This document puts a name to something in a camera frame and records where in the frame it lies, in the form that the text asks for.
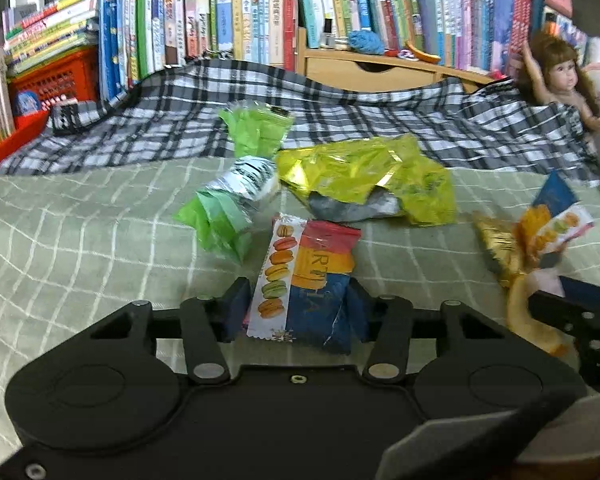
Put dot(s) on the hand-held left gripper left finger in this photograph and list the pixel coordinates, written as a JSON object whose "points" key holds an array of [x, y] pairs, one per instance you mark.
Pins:
{"points": [[235, 310]]}

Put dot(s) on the brown-haired doll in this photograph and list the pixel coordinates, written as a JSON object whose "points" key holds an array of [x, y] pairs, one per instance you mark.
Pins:
{"points": [[562, 75]]}

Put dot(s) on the orange curved toy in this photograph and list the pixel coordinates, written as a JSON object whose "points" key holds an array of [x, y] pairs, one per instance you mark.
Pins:
{"points": [[422, 54]]}

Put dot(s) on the red plastic tray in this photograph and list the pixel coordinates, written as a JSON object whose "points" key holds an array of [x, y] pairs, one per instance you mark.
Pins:
{"points": [[10, 145]]}

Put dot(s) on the gold foil wrapper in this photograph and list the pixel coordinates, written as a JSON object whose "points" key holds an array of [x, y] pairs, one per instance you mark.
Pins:
{"points": [[500, 250]]}

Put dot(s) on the green checked blanket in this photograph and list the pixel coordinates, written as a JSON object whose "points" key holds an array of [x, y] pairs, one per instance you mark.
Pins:
{"points": [[80, 240]]}

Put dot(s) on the macaron print snack packet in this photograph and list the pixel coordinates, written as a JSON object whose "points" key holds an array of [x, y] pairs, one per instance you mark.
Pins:
{"points": [[555, 220], [310, 280]]}

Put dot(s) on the shelf row of colourful books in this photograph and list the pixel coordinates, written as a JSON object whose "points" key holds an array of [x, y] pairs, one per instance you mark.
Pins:
{"points": [[280, 10]]}

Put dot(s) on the stack of picture books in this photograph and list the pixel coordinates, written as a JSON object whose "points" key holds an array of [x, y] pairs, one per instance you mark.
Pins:
{"points": [[50, 30]]}

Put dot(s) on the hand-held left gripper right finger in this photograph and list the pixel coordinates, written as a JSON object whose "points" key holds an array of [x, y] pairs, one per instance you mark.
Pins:
{"points": [[359, 312]]}

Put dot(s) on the red plastic crate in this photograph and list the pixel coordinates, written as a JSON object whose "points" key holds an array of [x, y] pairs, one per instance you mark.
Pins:
{"points": [[60, 80]]}

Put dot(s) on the grey plastic panel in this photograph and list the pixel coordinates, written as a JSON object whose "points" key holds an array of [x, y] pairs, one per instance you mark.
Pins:
{"points": [[480, 440]]}

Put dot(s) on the green and silver wrapper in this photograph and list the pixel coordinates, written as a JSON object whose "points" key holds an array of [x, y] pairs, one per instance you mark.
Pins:
{"points": [[227, 200]]}

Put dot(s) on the blue round toy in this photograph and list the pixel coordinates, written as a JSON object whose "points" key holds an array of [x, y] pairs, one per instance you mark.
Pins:
{"points": [[27, 103]]}

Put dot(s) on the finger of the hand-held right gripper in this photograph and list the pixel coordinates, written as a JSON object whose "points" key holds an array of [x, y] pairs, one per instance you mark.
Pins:
{"points": [[590, 290], [570, 310]]}

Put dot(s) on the black and white plaid cloth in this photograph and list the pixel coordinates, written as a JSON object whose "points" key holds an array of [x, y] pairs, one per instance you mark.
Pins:
{"points": [[180, 110]]}

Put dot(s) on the yellow foil snack bag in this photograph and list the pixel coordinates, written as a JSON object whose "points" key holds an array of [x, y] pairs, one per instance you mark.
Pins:
{"points": [[365, 170]]}

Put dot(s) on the blue yarn ball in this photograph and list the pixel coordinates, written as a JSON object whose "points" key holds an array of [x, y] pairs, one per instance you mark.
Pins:
{"points": [[366, 42]]}

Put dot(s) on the wooden drawer box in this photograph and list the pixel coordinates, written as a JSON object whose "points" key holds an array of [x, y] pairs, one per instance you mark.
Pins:
{"points": [[380, 72]]}

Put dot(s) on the green plastic wrapper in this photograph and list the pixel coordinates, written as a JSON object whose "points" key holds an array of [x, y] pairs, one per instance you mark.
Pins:
{"points": [[255, 125]]}

